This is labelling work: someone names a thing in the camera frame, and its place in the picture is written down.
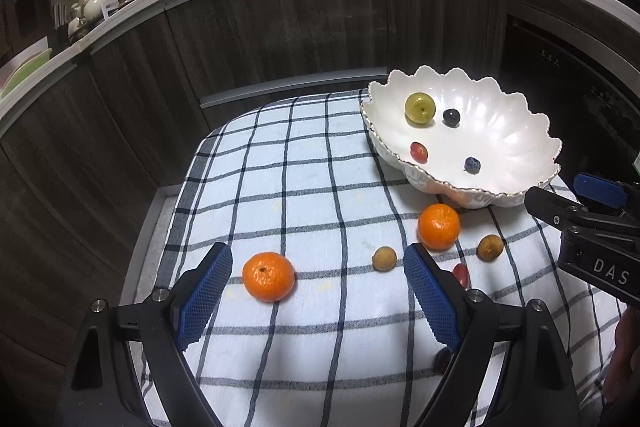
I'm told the dark wooden base cabinet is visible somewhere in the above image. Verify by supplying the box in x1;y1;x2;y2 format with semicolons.
0;0;506;358

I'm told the person's right hand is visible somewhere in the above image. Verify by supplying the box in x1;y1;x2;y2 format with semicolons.
602;307;640;408

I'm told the white scalloped bowl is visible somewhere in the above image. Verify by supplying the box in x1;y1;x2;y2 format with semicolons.
360;65;563;210

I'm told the green tray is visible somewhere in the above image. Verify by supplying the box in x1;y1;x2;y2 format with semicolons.
0;37;53;100

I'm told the brown longan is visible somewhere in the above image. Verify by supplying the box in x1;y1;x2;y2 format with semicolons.
371;246;398;273
476;234;505;262

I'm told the orange mandarin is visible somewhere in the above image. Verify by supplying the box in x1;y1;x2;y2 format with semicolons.
242;251;296;304
417;203;461;251

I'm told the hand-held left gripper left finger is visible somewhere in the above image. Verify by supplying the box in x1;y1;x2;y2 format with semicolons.
55;242;233;427

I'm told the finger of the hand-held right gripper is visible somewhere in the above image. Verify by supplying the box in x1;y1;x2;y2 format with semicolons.
574;173;640;212
525;186;640;253

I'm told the white teapot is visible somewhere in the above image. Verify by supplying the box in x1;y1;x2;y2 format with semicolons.
75;0;108;20

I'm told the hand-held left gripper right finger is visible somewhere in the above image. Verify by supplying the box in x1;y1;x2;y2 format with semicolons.
404;243;581;427

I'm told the steel drawer handle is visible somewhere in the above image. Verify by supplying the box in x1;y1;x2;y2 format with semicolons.
200;68;388;108

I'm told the white checkered cloth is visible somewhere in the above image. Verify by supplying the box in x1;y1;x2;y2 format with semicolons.
135;87;621;427

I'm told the black built-in dishwasher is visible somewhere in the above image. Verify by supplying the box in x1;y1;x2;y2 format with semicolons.
500;14;640;188

